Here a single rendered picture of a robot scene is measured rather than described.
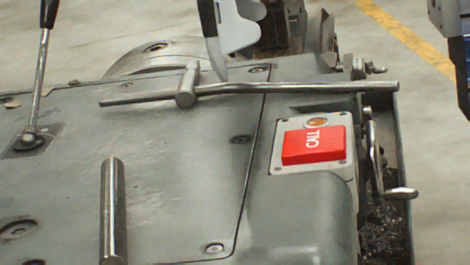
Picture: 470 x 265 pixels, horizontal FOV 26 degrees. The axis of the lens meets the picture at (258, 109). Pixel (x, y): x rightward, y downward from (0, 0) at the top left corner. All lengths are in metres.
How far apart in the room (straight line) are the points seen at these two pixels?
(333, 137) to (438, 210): 2.56
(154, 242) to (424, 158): 3.08
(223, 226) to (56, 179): 0.23
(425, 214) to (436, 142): 0.58
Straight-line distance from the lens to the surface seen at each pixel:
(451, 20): 1.95
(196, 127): 1.07
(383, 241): 2.22
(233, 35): 1.08
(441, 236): 3.37
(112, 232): 0.84
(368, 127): 2.11
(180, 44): 1.43
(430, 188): 3.67
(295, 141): 0.97
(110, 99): 1.16
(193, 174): 0.97
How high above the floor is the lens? 1.65
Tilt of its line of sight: 21 degrees down
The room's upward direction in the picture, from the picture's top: 10 degrees counter-clockwise
